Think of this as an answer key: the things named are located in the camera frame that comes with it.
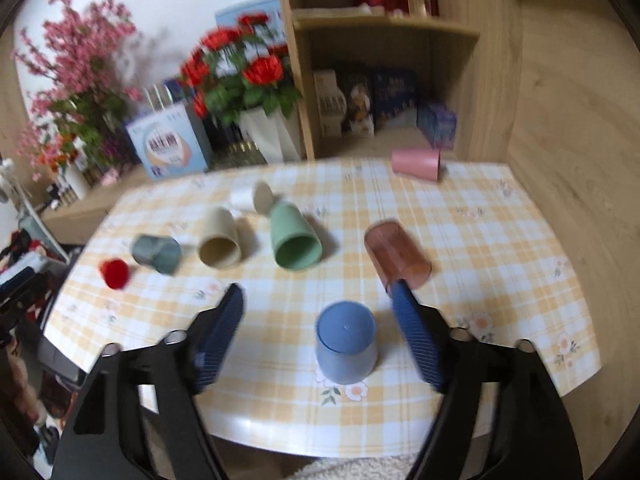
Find yellow checked tablecloth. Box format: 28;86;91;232
42;156;601;459

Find light blue printed box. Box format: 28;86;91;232
125;101;213;181

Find green cup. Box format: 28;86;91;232
270;200;322;271

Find white carton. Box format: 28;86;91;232
313;70;347;139

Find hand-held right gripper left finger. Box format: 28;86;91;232
51;283;245;480

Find translucent red-brown cup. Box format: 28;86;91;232
363;218;433;296

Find purple box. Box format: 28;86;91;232
416;102;458;150

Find grey-blue cup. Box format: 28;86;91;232
131;234;181;275

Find pink cup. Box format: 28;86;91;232
391;148;443;182

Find illustrated dark box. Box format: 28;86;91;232
340;71;376;137

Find white vase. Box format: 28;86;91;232
239;106;303;164

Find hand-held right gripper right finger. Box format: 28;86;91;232
391;280;585;480

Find beige cup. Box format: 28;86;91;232
197;206;243;268

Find red cup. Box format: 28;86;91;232
99;258;133;291

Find red flower bouquet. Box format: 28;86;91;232
177;12;303;128

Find white cup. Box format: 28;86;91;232
229;181;273;215

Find wooden shelf unit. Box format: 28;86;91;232
272;0;523;165

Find blue cup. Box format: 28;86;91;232
314;300;378;385

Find pink blossom branches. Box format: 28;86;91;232
12;0;143;181

